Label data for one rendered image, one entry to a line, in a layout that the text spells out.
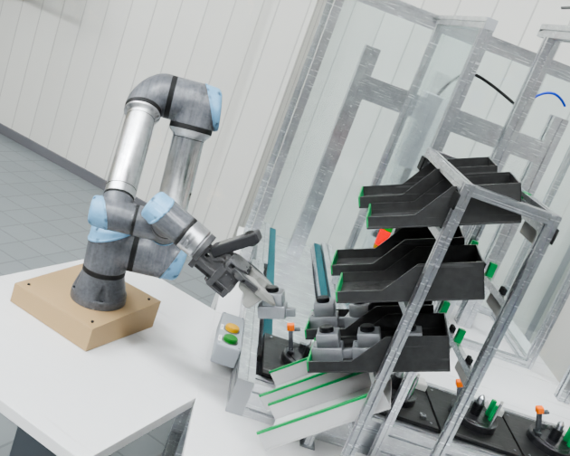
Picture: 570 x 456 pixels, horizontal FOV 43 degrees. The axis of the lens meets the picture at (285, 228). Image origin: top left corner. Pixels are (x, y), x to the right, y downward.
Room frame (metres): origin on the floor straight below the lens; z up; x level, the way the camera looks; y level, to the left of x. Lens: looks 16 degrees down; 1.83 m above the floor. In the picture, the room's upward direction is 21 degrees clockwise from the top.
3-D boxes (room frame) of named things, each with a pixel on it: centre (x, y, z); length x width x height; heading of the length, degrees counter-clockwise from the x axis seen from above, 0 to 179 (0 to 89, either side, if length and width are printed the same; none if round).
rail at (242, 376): (2.05, 0.00, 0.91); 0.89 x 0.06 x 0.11; 6
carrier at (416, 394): (1.82, -0.44, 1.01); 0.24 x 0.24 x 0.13; 6
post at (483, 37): (2.00, -0.31, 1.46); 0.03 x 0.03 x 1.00; 6
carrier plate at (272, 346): (1.80, -0.18, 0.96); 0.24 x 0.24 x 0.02; 6
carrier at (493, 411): (1.85, -0.68, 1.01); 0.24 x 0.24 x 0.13; 6
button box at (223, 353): (1.86, 0.04, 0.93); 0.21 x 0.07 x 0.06; 6
